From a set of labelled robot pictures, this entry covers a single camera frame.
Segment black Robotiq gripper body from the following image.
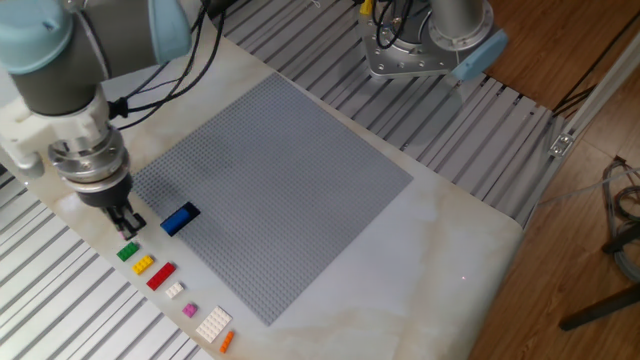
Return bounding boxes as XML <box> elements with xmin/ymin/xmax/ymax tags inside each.
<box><xmin>76</xmin><ymin>173</ymin><xmax>135</xmax><ymax>209</ymax></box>

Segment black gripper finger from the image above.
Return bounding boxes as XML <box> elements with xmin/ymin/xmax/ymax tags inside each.
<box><xmin>118</xmin><ymin>200</ymin><xmax>148</xmax><ymax>236</ymax></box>
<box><xmin>103</xmin><ymin>205</ymin><xmax>136</xmax><ymax>242</ymax></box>

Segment blue Lego brick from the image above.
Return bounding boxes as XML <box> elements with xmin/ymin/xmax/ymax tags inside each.
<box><xmin>159</xmin><ymin>207</ymin><xmax>194</xmax><ymax>238</ymax></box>

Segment green Lego brick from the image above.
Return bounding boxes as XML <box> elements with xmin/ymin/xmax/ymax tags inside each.
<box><xmin>116</xmin><ymin>241</ymin><xmax>140</xmax><ymax>263</ymax></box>

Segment yellow Lego brick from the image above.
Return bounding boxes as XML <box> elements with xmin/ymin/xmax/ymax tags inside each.
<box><xmin>131</xmin><ymin>254</ymin><xmax>155</xmax><ymax>276</ymax></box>

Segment red Lego brick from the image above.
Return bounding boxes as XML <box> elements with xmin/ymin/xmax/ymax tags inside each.
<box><xmin>145</xmin><ymin>261</ymin><xmax>177</xmax><ymax>292</ymax></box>

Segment large white Lego plate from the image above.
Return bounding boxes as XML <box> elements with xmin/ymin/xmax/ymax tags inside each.
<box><xmin>195</xmin><ymin>305</ymin><xmax>234</xmax><ymax>344</ymax></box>

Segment grey Lego baseplate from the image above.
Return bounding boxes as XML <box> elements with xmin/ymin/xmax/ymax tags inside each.
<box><xmin>130</xmin><ymin>72</ymin><xmax>414</xmax><ymax>327</ymax></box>

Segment marble pattern board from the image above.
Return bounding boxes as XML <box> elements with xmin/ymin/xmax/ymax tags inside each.
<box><xmin>0</xmin><ymin>0</ymin><xmax>525</xmax><ymax>360</ymax></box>

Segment black stand legs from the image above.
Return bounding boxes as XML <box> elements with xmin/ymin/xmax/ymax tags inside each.
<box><xmin>558</xmin><ymin>233</ymin><xmax>640</xmax><ymax>332</ymax></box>

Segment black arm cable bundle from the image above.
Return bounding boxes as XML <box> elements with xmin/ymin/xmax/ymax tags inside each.
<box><xmin>107</xmin><ymin>0</ymin><xmax>226</xmax><ymax>132</ymax></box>

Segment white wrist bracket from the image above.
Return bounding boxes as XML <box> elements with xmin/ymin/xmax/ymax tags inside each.
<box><xmin>0</xmin><ymin>89</ymin><xmax>114</xmax><ymax>180</ymax></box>

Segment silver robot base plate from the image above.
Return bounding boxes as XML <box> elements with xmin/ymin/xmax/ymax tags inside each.
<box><xmin>360</xmin><ymin>14</ymin><xmax>459</xmax><ymax>79</ymax></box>

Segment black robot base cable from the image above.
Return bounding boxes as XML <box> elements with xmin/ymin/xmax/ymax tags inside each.
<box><xmin>372</xmin><ymin>0</ymin><xmax>415</xmax><ymax>50</ymax></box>

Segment silver corner bracket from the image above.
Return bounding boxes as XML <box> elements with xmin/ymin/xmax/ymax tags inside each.
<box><xmin>548</xmin><ymin>132</ymin><xmax>575</xmax><ymax>159</ymax></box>

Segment black floor cable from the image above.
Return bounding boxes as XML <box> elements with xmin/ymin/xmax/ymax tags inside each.
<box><xmin>552</xmin><ymin>9</ymin><xmax>640</xmax><ymax>119</ymax></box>

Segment white floor cable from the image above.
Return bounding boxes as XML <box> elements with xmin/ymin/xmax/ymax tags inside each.
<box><xmin>537</xmin><ymin>167</ymin><xmax>640</xmax><ymax>207</ymax></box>

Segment aluminium frame profile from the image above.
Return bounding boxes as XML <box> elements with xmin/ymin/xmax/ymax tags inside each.
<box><xmin>514</xmin><ymin>29</ymin><xmax>640</xmax><ymax>230</ymax></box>

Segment grey floor cable bundle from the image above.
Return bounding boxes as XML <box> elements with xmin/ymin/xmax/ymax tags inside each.
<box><xmin>602</xmin><ymin>155</ymin><xmax>640</xmax><ymax>284</ymax></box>

